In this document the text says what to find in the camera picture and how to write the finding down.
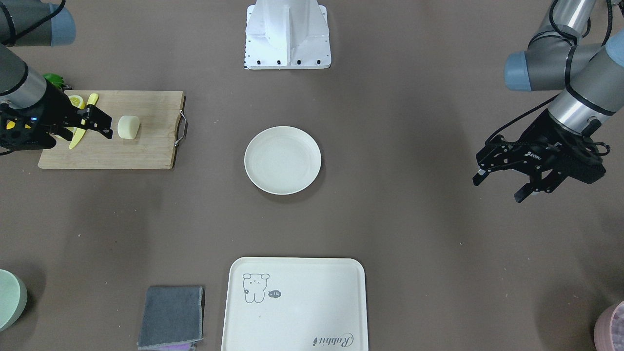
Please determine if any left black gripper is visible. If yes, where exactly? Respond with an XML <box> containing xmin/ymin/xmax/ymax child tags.
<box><xmin>472</xmin><ymin>110</ymin><xmax>610</xmax><ymax>203</ymax></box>

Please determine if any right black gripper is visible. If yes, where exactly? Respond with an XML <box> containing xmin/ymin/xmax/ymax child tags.
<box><xmin>0</xmin><ymin>87</ymin><xmax>114</xmax><ymax>150</ymax></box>

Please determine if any white round plate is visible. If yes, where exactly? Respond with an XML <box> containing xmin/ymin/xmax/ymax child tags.
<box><xmin>244</xmin><ymin>126</ymin><xmax>322</xmax><ymax>195</ymax></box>

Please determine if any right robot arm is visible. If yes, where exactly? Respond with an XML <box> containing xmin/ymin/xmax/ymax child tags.
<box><xmin>0</xmin><ymin>0</ymin><xmax>114</xmax><ymax>155</ymax></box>

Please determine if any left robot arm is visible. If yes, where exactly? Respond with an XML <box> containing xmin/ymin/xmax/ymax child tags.
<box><xmin>472</xmin><ymin>0</ymin><xmax>624</xmax><ymax>202</ymax></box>

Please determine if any cream rabbit tray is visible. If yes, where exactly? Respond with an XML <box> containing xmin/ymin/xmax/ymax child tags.
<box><xmin>221</xmin><ymin>257</ymin><xmax>369</xmax><ymax>351</ymax></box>

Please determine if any yellow plastic knife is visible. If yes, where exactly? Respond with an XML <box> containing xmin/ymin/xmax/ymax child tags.
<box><xmin>69</xmin><ymin>93</ymin><xmax>99</xmax><ymax>149</ymax></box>

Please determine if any lemon half near lime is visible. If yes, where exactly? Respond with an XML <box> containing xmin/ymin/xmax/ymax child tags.
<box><xmin>68</xmin><ymin>94</ymin><xmax>86</xmax><ymax>110</ymax></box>

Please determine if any wooden cutting board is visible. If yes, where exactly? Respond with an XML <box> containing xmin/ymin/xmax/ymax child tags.
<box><xmin>38</xmin><ymin>90</ymin><xmax>185</xmax><ymax>169</ymax></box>

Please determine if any green lime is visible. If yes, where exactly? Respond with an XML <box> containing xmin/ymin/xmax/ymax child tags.
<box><xmin>43</xmin><ymin>73</ymin><xmax>67</xmax><ymax>90</ymax></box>

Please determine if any pink bowl of ice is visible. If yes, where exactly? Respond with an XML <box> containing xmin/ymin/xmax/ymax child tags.
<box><xmin>594</xmin><ymin>301</ymin><xmax>624</xmax><ymax>351</ymax></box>

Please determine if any green ceramic bowl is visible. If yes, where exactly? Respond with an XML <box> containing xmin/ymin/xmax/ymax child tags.
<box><xmin>0</xmin><ymin>269</ymin><xmax>28</xmax><ymax>331</ymax></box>

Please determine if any grey folded cloth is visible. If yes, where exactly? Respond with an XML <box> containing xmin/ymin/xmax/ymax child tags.
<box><xmin>137</xmin><ymin>285</ymin><xmax>204</xmax><ymax>351</ymax></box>

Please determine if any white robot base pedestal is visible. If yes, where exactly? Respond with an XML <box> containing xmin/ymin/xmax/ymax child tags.
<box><xmin>244</xmin><ymin>0</ymin><xmax>332</xmax><ymax>70</ymax></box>

